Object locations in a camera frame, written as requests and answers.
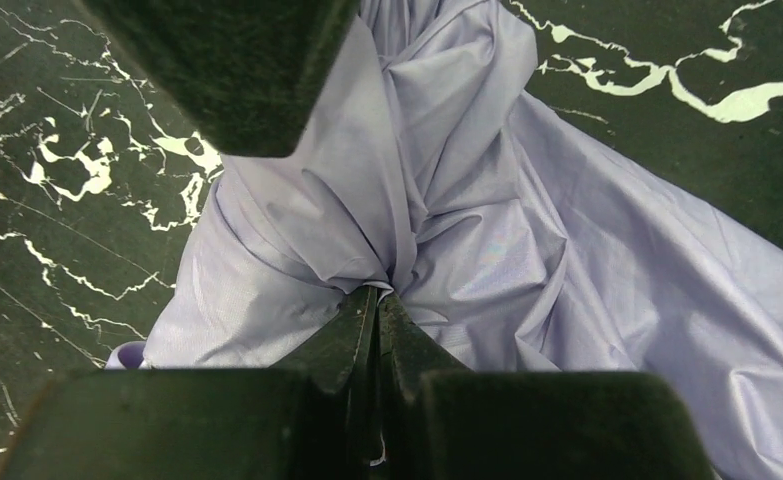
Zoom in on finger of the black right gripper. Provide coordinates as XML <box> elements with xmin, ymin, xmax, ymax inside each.
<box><xmin>82</xmin><ymin>0</ymin><xmax>359</xmax><ymax>158</ymax></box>

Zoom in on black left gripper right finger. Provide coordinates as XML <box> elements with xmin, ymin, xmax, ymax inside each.
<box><xmin>378</xmin><ymin>295</ymin><xmax>715</xmax><ymax>479</ymax></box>

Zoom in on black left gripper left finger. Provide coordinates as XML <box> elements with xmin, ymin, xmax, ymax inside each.
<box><xmin>0</xmin><ymin>287</ymin><xmax>378</xmax><ymax>479</ymax></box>

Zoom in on lavender folding umbrella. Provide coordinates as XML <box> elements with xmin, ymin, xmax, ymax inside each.
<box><xmin>108</xmin><ymin>1</ymin><xmax>783</xmax><ymax>479</ymax></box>

